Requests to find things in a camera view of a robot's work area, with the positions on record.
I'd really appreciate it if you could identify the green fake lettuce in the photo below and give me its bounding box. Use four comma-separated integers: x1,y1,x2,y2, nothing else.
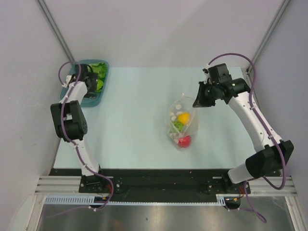
90,63,108,79
96,78,104,93

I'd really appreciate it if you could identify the yellow fake food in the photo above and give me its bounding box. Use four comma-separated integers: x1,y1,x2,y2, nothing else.
178,112,190,125

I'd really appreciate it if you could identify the clear polka dot zip bag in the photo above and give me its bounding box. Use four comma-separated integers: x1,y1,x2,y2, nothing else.
167,94,199,149

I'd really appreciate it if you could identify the green fake pepper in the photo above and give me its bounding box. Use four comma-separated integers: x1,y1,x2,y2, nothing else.
172,121,184,132

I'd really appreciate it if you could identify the red fake tomato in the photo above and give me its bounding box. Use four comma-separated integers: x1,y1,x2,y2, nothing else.
177,136,192,148

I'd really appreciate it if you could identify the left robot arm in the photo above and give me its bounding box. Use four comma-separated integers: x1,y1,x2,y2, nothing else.
51,63,106,193

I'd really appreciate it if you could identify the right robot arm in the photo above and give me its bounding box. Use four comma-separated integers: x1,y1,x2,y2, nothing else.
193,64,294,193

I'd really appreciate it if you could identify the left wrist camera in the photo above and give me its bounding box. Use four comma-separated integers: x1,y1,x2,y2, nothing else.
62,75,73,88

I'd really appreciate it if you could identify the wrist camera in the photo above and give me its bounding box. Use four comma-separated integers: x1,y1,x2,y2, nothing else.
62,75,73,88
202,64,212,85

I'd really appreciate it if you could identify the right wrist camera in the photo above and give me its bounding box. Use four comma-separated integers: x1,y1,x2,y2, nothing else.
202,64,212,85

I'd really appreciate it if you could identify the right aluminium corner post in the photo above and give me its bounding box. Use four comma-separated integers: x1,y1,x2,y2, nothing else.
246,0,292,73

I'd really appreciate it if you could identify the aluminium corner post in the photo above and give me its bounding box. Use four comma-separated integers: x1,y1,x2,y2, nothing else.
246,0,292,73
36,0,75,61

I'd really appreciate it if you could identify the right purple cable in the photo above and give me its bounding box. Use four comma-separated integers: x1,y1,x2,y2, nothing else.
206,52,288,223

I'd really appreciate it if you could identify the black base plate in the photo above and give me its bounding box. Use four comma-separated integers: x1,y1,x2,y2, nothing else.
48,168,282,210

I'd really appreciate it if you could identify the left aluminium corner post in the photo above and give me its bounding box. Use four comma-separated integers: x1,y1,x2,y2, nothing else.
36,0,75,61

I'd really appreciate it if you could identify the white cable duct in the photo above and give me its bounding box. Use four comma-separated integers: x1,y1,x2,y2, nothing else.
44,195,226,206

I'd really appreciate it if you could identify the front aluminium rail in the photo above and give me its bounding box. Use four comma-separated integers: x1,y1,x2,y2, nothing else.
35,176,297,196

